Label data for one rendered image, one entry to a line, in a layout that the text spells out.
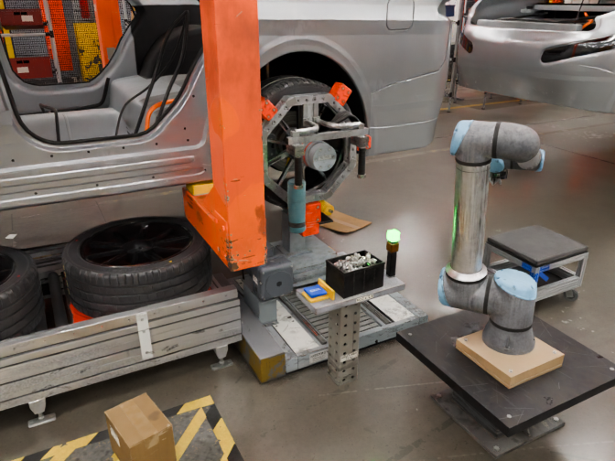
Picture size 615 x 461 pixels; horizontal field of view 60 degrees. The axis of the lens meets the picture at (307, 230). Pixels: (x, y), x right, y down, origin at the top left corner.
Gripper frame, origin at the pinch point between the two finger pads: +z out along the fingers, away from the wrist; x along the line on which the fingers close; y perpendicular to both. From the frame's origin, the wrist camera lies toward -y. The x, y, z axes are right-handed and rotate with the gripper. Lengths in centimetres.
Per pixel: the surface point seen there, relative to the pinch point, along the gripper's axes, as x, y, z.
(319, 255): -92, 0, 38
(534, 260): 16.1, 25.6, 36.2
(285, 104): -91, -29, -47
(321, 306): -85, 68, -25
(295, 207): -95, 4, -12
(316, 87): -76, -45, -40
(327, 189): -80, -15, 2
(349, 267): -72, 54, -28
